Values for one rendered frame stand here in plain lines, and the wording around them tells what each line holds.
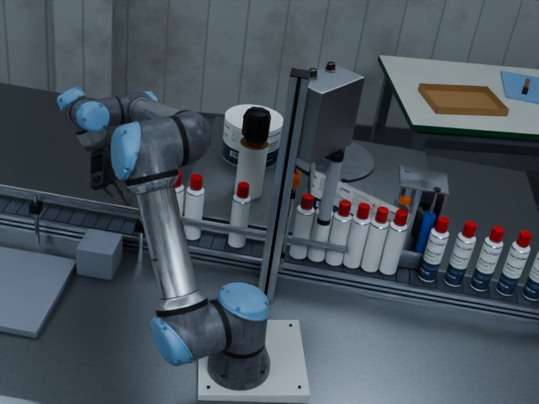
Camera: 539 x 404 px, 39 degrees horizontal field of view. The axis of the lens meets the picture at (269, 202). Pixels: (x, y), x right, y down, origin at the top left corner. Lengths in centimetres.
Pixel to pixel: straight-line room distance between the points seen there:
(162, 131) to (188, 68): 285
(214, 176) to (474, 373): 104
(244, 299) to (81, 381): 44
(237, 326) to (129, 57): 296
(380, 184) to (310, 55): 198
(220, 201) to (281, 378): 73
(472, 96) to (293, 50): 123
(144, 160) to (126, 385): 55
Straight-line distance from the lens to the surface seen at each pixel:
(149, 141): 163
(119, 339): 197
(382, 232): 212
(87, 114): 199
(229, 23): 439
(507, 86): 388
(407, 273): 224
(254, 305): 171
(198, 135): 167
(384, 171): 271
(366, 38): 451
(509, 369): 213
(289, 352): 194
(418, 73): 381
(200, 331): 167
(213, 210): 235
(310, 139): 181
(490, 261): 219
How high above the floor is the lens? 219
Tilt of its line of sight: 33 degrees down
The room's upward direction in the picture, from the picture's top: 8 degrees clockwise
